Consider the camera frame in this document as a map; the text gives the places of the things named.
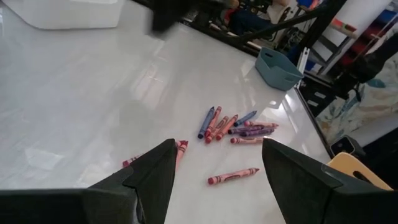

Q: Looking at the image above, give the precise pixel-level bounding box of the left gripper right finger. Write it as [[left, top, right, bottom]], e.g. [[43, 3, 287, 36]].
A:
[[261, 138, 398, 224]]

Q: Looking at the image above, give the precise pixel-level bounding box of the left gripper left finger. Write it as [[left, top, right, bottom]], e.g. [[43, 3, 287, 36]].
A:
[[0, 138, 178, 224]]

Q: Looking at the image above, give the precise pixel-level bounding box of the red crayon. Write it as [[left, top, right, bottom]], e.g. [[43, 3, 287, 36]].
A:
[[175, 139, 190, 167], [215, 114, 239, 141], [207, 167, 260, 185], [204, 106, 223, 138], [205, 115, 229, 144], [122, 154, 141, 169]]

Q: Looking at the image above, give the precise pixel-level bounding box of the blue crayon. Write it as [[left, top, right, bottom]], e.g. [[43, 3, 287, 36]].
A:
[[233, 110, 258, 128], [197, 106, 216, 139]]

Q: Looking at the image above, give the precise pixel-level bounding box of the yellow plastic bin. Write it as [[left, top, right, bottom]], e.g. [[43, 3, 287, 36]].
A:
[[326, 151, 394, 191]]

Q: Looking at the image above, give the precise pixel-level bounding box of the purple crayon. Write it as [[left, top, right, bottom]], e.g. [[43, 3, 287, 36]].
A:
[[239, 128, 276, 138], [227, 125, 266, 135]]

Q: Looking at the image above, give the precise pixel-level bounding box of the pink crayon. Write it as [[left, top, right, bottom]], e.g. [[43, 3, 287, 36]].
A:
[[243, 120, 279, 129], [229, 136, 266, 145]]

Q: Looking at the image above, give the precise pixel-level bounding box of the person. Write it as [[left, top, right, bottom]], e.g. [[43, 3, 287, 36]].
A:
[[222, 0, 299, 37]]

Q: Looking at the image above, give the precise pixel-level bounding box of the white plastic bin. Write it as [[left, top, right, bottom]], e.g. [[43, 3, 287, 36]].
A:
[[1, 0, 125, 30]]

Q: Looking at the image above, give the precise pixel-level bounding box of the patterned rug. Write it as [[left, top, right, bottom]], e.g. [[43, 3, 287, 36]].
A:
[[315, 52, 398, 147]]

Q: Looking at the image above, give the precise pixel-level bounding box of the blue-grey plastic bin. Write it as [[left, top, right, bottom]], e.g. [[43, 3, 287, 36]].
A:
[[254, 46, 305, 91]]

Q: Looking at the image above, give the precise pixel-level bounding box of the white paper roll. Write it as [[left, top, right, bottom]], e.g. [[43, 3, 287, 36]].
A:
[[310, 0, 392, 63]]

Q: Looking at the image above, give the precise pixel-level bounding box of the black table-level camera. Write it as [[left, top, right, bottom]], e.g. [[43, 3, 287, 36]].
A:
[[328, 134, 367, 159]]

